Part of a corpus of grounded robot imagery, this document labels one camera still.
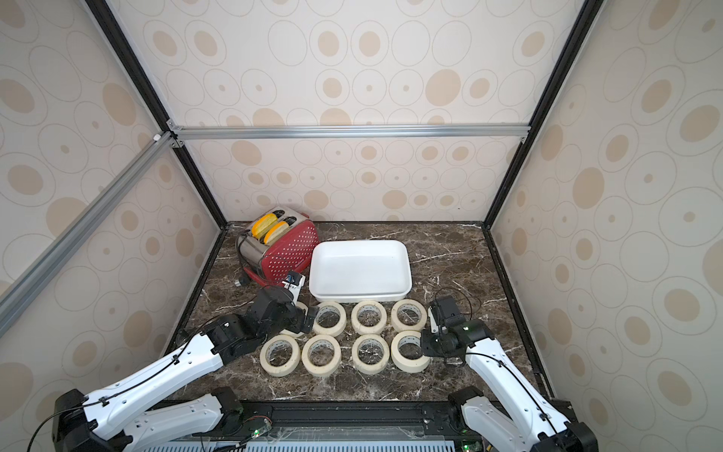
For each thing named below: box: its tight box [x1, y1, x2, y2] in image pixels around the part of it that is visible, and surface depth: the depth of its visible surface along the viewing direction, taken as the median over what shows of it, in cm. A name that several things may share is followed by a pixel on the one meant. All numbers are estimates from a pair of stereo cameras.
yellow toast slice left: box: [251, 212, 279, 240], surface depth 93 cm
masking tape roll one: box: [259, 334, 302, 378], surface depth 82 cm
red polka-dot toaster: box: [236, 208, 321, 288], surface depth 94 cm
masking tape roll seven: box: [390, 330, 431, 374], surface depth 81 cm
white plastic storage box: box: [308, 240, 413, 303], surface depth 106 cm
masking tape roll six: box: [301, 334, 342, 377], surface depth 85 cm
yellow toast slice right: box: [263, 221, 290, 245], surface depth 91 cm
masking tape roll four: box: [390, 298, 428, 333], surface depth 91 cm
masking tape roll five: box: [312, 301, 348, 338], surface depth 91 cm
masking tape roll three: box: [351, 299, 387, 336], surface depth 94 cm
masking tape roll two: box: [351, 333, 390, 375], surface depth 83 cm
